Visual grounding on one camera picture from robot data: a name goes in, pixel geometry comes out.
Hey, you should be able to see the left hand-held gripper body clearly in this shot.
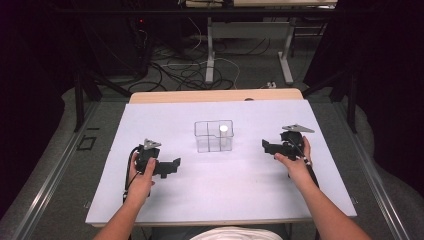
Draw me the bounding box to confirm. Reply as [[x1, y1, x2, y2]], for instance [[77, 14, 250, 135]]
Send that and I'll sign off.
[[134, 138, 163, 175]]

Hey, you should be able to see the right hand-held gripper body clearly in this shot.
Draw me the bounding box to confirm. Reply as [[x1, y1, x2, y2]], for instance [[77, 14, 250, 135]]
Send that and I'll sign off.
[[279, 124, 316, 162]]

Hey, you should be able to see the white tube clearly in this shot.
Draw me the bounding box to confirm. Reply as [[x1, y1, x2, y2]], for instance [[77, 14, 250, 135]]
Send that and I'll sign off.
[[218, 124, 230, 148]]

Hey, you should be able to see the clear plastic divided container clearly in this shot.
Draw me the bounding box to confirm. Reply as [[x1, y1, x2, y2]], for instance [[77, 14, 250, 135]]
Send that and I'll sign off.
[[194, 119, 235, 154]]

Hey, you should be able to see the person's left hand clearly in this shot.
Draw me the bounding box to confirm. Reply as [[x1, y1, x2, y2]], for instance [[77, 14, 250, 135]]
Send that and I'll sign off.
[[127, 151, 158, 202]]

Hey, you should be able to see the person's right hand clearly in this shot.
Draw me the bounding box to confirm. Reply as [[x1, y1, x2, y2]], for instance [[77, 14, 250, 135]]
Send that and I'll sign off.
[[273, 135, 313, 188]]

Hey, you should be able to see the white table sheet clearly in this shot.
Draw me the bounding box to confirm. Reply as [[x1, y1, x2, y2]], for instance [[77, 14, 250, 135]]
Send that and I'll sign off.
[[85, 99, 358, 225]]

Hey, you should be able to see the black metal stand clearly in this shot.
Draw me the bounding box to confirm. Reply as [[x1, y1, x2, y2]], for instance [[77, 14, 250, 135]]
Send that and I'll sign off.
[[73, 64, 133, 133], [301, 64, 360, 135]]

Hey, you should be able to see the wooden table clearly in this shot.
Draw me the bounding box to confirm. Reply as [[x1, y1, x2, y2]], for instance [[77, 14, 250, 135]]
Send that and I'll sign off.
[[91, 88, 313, 229]]

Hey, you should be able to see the person's white shirt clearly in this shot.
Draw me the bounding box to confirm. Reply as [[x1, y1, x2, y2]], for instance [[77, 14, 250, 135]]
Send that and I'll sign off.
[[189, 226, 285, 240]]

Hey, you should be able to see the white metal-legged desk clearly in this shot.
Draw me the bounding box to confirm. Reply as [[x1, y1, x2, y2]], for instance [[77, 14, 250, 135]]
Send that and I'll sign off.
[[184, 0, 338, 86]]

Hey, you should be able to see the black computer tower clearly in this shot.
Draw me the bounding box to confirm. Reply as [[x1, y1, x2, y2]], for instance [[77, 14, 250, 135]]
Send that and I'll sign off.
[[96, 13, 153, 78]]

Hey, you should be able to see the black curtain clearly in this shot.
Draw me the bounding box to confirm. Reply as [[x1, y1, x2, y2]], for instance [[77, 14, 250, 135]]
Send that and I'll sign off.
[[303, 0, 424, 198], [0, 0, 81, 221]]

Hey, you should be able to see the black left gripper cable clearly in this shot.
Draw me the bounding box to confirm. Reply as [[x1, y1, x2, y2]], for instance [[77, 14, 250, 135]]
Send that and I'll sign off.
[[122, 145, 142, 204]]

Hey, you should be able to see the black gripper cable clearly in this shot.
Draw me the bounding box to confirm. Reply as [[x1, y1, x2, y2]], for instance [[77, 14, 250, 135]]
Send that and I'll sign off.
[[287, 137, 321, 188], [122, 145, 142, 204]]

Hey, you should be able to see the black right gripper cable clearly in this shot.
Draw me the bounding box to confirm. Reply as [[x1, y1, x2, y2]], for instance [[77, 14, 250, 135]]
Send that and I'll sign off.
[[287, 137, 321, 188]]

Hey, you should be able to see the white cable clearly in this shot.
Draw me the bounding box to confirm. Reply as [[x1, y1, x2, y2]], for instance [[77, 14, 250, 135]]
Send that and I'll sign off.
[[163, 16, 242, 90]]

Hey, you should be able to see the tangle of black floor cables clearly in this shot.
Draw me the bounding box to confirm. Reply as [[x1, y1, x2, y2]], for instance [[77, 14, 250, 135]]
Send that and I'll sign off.
[[127, 33, 272, 94]]

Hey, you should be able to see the metal floor rail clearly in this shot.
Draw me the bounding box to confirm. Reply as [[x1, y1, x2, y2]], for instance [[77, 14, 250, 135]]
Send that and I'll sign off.
[[332, 99, 413, 240], [9, 99, 102, 240]]

